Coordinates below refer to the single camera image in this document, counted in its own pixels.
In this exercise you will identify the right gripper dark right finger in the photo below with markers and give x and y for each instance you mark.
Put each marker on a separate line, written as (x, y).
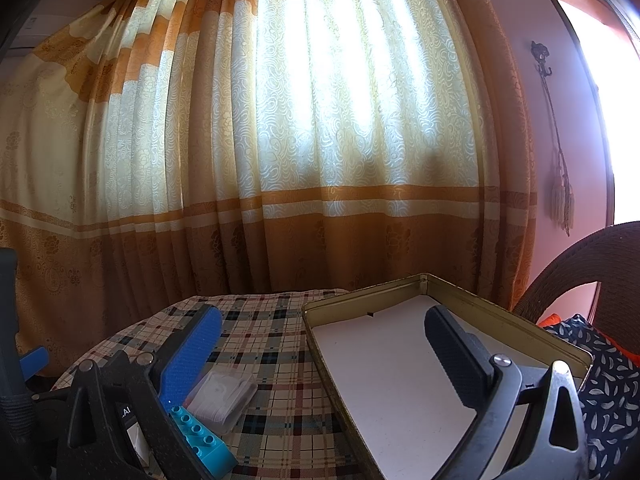
(464, 359)

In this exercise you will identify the orange cushion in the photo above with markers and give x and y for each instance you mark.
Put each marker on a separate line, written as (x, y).
(555, 319)

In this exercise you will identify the gold metal tin tray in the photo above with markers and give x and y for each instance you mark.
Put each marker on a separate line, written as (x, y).
(403, 418)

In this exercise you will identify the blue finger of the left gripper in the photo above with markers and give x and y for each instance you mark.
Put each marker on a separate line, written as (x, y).
(33, 362)

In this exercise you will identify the teal toy brick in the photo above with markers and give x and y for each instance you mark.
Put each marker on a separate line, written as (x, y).
(210, 449)

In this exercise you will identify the clear plastic case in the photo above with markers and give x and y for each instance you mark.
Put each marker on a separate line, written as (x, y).
(220, 397)

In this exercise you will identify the plaid tablecloth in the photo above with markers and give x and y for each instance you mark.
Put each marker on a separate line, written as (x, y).
(289, 430)

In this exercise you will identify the ornate wall hook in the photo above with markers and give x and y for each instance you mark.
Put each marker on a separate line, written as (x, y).
(540, 53)

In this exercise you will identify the orange cream patterned curtain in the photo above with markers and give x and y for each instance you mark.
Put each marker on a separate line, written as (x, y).
(155, 150)

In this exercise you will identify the brown wicker chair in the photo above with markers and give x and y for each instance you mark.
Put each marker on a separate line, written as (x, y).
(610, 258)

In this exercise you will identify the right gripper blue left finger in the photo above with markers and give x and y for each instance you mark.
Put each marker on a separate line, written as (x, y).
(183, 355)

